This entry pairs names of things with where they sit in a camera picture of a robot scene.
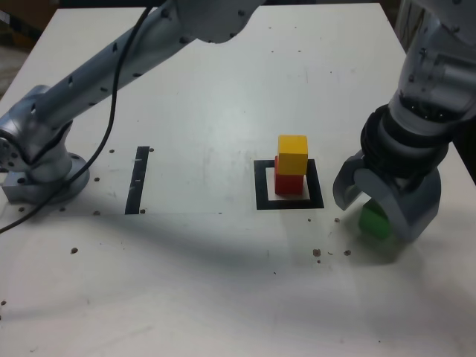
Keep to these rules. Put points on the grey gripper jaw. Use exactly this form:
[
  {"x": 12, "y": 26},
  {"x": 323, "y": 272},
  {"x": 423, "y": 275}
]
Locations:
[
  {"x": 416, "y": 212},
  {"x": 344, "y": 186}
]

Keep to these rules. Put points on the green cube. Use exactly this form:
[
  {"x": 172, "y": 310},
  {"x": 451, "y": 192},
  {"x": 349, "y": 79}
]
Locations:
[{"x": 372, "y": 221}]

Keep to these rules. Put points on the red cube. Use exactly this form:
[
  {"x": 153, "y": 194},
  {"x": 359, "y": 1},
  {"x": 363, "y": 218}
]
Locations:
[{"x": 288, "y": 184}]

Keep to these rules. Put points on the yellow cube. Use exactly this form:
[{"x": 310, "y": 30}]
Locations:
[{"x": 293, "y": 156}]

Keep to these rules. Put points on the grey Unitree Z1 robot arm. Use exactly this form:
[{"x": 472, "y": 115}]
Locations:
[{"x": 93, "y": 85}]

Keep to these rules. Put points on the black tape square outline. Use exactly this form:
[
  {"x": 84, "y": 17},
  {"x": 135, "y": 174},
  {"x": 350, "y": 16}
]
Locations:
[{"x": 260, "y": 186}]

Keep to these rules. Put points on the black tape strip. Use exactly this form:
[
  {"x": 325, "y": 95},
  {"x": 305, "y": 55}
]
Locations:
[{"x": 137, "y": 186}]

